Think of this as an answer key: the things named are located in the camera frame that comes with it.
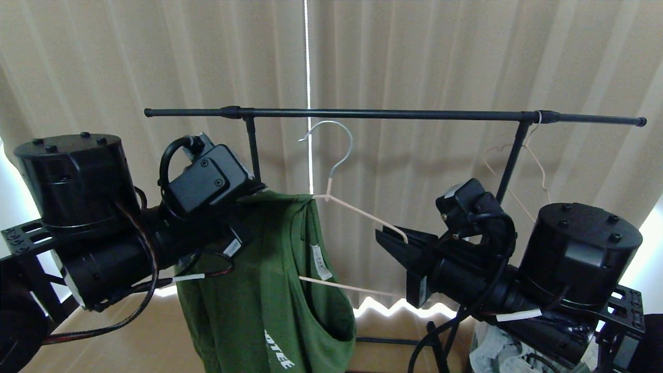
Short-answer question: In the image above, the black clothes rack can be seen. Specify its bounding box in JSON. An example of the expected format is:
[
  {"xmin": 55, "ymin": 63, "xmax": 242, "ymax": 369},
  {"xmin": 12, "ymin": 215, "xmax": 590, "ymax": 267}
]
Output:
[{"xmin": 144, "ymin": 106, "xmax": 648, "ymax": 373}]

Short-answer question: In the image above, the black cable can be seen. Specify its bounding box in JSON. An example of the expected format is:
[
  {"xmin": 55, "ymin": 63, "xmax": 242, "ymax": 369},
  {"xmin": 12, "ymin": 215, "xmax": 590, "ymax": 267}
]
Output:
[
  {"xmin": 41, "ymin": 135, "xmax": 206, "ymax": 346},
  {"xmin": 408, "ymin": 211, "xmax": 518, "ymax": 373}
]

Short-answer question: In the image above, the green sleeveless shirt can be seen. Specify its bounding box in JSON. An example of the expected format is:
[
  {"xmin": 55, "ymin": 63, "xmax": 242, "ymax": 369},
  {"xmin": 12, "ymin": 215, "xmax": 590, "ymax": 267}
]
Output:
[{"xmin": 176, "ymin": 190, "xmax": 357, "ymax": 373}]

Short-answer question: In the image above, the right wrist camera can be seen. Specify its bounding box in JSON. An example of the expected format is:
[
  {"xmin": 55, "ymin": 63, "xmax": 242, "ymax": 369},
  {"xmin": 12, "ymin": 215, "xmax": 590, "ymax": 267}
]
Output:
[{"xmin": 435, "ymin": 178, "xmax": 516, "ymax": 247}]

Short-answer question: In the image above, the pink clothes hanger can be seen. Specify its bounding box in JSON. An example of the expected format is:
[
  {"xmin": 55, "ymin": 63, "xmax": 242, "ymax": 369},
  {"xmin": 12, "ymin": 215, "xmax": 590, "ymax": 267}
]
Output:
[
  {"xmin": 298, "ymin": 120, "xmax": 410, "ymax": 299},
  {"xmin": 484, "ymin": 117, "xmax": 553, "ymax": 223}
]

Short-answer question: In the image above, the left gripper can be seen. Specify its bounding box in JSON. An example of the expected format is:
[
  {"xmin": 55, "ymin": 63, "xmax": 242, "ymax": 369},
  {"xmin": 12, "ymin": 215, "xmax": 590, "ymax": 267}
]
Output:
[{"xmin": 153, "ymin": 202, "xmax": 254, "ymax": 267}]

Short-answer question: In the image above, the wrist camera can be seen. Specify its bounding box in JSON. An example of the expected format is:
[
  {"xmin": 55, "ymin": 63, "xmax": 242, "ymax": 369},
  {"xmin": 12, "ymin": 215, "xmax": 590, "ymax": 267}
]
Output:
[
  {"xmin": 166, "ymin": 134, "xmax": 266, "ymax": 218},
  {"xmin": 435, "ymin": 178, "xmax": 516, "ymax": 247}
]

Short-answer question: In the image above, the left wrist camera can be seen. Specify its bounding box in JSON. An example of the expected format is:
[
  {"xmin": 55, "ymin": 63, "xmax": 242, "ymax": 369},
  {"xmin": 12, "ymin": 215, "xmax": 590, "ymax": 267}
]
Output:
[{"xmin": 166, "ymin": 134, "xmax": 266, "ymax": 218}]

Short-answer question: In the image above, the beige curtain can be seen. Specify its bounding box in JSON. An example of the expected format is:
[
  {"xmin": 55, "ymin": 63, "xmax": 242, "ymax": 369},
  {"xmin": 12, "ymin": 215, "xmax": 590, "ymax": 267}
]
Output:
[{"xmin": 0, "ymin": 0, "xmax": 663, "ymax": 318}]

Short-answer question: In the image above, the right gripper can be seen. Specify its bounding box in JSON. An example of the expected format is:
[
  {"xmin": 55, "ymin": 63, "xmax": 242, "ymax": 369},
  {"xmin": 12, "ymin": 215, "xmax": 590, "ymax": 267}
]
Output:
[{"xmin": 407, "ymin": 236, "xmax": 521, "ymax": 314}]

